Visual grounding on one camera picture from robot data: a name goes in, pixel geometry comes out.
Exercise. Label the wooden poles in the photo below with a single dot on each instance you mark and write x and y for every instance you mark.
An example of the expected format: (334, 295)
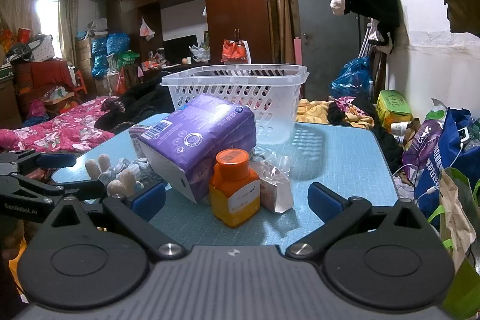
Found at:
(285, 12)

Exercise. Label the pink floral blanket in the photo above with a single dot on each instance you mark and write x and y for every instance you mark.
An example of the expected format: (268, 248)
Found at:
(63, 128)

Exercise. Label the purple soft packet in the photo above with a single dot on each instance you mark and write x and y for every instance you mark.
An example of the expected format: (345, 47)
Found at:
(195, 140)

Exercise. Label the white hanging plastic bag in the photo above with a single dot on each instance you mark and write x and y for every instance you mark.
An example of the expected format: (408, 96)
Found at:
(146, 29)

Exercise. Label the white plastic basket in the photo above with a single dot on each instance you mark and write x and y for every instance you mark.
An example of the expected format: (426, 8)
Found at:
(232, 87)

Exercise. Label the red plastic stool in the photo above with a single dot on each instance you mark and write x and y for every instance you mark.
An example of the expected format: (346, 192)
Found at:
(79, 82)

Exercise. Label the purple printed bag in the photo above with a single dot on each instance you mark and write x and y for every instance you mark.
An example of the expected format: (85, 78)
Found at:
(425, 143)

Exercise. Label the beige curtain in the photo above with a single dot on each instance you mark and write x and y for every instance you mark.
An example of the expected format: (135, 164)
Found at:
(69, 20)

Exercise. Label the blue plastic sacks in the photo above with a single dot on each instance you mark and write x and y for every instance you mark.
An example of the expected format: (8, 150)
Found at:
(112, 46)

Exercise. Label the orange yellow blanket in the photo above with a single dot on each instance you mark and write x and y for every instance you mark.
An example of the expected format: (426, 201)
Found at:
(315, 110)

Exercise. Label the red orange hanging bag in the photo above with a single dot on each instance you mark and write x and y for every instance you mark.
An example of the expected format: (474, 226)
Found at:
(234, 52)

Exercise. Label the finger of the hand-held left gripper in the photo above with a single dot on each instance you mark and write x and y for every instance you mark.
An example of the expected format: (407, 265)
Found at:
(82, 189)
(56, 160)

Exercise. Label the blue plastic bag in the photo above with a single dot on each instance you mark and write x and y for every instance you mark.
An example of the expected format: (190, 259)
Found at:
(352, 76)

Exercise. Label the cardboard boxes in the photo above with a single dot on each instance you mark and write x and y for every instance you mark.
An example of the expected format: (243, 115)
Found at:
(84, 57)

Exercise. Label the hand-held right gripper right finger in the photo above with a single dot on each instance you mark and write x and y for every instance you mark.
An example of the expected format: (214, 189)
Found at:
(324, 202)

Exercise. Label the pile of black clothes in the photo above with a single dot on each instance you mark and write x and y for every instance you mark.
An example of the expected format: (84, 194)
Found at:
(142, 98)

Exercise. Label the white crumpled plastic bag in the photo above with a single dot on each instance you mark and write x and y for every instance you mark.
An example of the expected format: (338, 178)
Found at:
(198, 54)

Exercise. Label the orange bottle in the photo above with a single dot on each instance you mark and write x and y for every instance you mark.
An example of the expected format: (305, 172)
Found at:
(232, 200)

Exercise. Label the blue shopping bag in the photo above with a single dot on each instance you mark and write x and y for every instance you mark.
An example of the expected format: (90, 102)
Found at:
(457, 162)

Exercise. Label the green box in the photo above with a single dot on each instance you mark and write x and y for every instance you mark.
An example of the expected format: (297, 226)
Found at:
(393, 104)

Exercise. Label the grey door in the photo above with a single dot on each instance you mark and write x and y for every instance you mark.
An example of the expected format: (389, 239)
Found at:
(318, 24)

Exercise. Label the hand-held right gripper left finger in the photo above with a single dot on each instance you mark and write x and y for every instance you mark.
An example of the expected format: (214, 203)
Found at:
(150, 198)

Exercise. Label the black television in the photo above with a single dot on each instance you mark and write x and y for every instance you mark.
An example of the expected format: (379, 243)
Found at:
(180, 48)

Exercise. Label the clear plastic bag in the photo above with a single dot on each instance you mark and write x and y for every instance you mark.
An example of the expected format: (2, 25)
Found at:
(275, 192)

